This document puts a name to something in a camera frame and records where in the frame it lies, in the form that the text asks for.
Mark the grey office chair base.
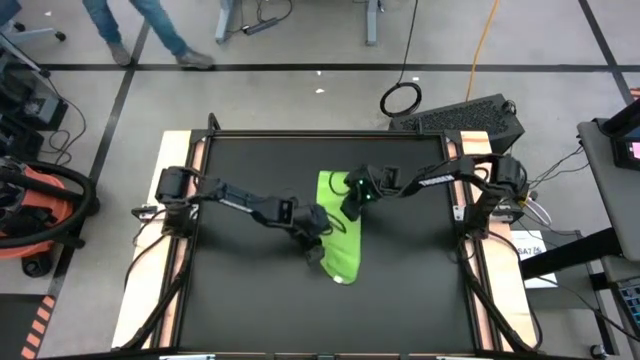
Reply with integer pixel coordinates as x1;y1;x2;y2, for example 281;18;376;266
0;0;67;49

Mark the grey desk leg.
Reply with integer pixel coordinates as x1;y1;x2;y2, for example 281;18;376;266
214;0;239;45
364;0;380;47

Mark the yellow cable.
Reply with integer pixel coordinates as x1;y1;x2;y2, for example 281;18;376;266
464;0;501;101

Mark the grey side table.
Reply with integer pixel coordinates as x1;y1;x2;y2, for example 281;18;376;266
577;119;640;264

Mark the black equipment box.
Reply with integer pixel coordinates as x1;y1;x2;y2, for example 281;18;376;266
0;47;69;131

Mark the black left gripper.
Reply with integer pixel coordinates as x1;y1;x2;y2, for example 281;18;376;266
292;203;334;267

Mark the orange vacuum cleaner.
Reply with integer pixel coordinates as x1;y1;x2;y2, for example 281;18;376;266
0;155;101;279

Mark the black power strip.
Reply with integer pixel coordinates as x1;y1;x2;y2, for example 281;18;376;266
243;17;279;36

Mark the green microfibre towel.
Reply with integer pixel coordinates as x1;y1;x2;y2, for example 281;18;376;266
315;170;362;286

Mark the black device with pink screen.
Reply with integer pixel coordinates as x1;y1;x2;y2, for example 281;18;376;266
594;97;640;171

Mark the white paper sheet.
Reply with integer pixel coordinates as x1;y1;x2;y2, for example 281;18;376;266
509;229;559;290

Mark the person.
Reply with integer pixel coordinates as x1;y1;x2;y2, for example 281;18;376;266
82;0;216;70

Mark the keypad with blue keys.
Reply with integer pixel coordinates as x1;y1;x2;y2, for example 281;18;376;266
615;277;640;331

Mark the coiled black cable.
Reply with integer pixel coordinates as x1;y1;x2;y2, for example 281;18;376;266
379;0;424;119

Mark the black perforated computer tower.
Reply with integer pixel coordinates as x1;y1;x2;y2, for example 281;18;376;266
388;93;526;161

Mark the black vacuum hose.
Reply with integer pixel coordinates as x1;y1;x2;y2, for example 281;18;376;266
0;159;99;249

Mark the orange black hazard mat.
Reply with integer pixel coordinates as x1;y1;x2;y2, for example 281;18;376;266
0;293;57;360

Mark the black table mat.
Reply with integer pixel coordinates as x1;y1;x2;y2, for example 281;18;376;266
178;135;476;354

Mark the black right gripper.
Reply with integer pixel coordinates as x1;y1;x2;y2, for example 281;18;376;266
340;164;401;223

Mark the black metal beam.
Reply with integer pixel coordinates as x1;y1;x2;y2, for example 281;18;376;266
519;227;624;280

